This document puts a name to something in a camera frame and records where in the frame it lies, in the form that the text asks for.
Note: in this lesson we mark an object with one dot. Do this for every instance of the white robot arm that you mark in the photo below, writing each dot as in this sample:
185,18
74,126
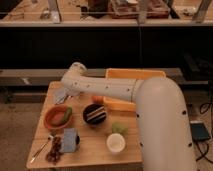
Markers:
162,118

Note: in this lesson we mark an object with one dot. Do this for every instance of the yellow plastic bin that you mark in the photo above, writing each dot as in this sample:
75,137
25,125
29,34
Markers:
120,105

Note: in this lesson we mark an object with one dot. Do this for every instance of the orange fruit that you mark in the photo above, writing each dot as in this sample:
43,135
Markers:
97,99

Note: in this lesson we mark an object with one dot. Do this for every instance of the black bowl with cake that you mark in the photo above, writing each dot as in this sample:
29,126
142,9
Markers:
94,114

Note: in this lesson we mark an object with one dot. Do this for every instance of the green small object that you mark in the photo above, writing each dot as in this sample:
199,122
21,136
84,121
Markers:
119,128

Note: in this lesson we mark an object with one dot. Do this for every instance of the grey folded cloth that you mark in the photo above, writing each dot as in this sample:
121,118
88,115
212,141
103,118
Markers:
61,94

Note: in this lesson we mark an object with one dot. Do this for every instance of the green cucumber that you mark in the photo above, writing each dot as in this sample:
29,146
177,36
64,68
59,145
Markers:
61,117

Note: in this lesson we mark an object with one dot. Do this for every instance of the wooden table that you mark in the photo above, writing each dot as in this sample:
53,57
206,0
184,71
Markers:
93,150

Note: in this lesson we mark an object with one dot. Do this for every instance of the white cup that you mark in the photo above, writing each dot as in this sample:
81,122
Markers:
115,143

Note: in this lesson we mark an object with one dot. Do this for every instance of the orange bowl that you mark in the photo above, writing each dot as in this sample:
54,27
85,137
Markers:
51,113

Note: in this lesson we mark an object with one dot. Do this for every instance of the blue sponge block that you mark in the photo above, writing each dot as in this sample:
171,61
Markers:
70,140

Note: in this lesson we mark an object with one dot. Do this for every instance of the gold spoon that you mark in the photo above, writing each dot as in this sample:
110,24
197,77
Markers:
50,137

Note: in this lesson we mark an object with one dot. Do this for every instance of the black foot pedal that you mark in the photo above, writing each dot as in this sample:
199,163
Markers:
199,132

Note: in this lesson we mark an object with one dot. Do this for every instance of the background workbench shelf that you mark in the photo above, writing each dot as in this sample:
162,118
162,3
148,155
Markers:
106,13

